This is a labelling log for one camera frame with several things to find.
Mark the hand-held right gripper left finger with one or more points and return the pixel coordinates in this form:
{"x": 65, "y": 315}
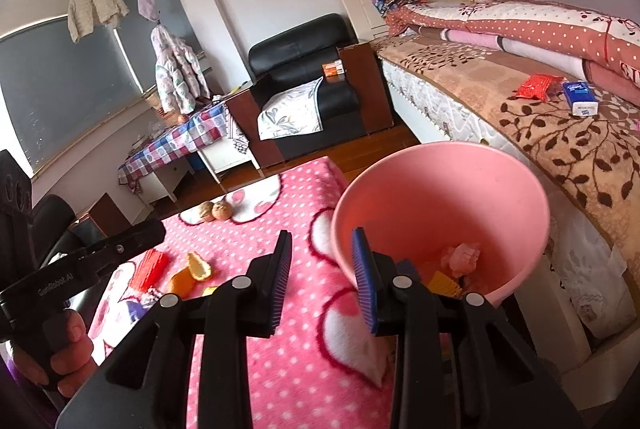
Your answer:
{"x": 281, "y": 291}

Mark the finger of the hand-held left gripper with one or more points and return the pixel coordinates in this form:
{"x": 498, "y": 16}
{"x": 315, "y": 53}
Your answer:
{"x": 130, "y": 241}

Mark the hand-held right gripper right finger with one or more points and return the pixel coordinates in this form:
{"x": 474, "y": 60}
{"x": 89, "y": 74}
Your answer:
{"x": 363, "y": 291}

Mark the red foam net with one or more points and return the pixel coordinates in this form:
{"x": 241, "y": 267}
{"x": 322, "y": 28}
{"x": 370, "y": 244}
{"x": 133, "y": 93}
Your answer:
{"x": 147, "y": 269}

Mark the orange toy piece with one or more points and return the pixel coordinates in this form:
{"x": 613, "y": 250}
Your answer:
{"x": 180, "y": 285}

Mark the yellow toy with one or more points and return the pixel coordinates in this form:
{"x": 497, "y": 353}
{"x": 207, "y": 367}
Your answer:
{"x": 442, "y": 284}

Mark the pink plastic bin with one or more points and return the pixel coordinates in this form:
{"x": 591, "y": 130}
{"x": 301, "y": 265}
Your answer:
{"x": 425, "y": 189}

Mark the person's left hand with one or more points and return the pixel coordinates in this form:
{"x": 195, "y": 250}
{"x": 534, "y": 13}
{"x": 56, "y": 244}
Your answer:
{"x": 72, "y": 354}

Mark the walnut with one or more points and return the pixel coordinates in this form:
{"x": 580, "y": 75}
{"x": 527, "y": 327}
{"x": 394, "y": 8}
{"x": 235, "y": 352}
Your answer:
{"x": 222, "y": 211}
{"x": 206, "y": 212}

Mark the pink polka-dot blanket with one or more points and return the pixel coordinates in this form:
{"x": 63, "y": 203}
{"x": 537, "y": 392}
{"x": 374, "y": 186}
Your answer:
{"x": 300, "y": 384}

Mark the plaid covered white desk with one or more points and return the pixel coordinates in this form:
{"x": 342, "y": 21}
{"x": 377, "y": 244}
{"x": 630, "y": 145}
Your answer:
{"x": 170, "y": 144}

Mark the white dotted hanging cloth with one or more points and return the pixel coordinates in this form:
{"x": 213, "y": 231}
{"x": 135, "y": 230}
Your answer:
{"x": 237, "y": 129}

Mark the window with dark blind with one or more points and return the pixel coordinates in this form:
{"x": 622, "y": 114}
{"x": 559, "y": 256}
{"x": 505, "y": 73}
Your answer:
{"x": 65, "y": 99}

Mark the white puffy jacket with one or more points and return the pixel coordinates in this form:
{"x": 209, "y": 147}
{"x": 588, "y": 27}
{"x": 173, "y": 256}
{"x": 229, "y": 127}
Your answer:
{"x": 177, "y": 69}

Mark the white floral cloth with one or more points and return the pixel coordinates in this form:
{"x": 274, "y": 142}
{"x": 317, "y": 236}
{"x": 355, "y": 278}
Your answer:
{"x": 290, "y": 111}

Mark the white quilted mattress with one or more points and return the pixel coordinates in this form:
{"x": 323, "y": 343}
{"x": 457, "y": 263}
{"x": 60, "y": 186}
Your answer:
{"x": 425, "y": 104}

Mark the orange box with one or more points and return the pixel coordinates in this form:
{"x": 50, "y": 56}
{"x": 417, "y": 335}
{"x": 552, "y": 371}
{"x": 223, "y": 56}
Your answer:
{"x": 333, "y": 69}

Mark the beige hanging cardigan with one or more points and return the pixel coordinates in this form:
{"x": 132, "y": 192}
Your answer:
{"x": 95, "y": 6}

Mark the black leather armchair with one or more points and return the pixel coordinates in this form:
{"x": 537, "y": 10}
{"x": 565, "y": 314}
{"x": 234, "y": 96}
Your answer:
{"x": 295, "y": 44}

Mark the bed with patterned bedding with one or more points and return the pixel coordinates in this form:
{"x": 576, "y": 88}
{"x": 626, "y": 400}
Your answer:
{"x": 575, "y": 149}

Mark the red snack packet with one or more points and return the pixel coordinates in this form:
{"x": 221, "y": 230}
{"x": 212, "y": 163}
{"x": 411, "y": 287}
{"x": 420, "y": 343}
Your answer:
{"x": 537, "y": 87}

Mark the blue tissue pack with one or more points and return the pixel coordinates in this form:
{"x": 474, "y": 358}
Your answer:
{"x": 580, "y": 98}

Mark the pink dotted quilt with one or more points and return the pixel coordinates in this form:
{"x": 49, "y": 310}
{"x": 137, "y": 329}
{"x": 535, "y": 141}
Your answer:
{"x": 525, "y": 24}

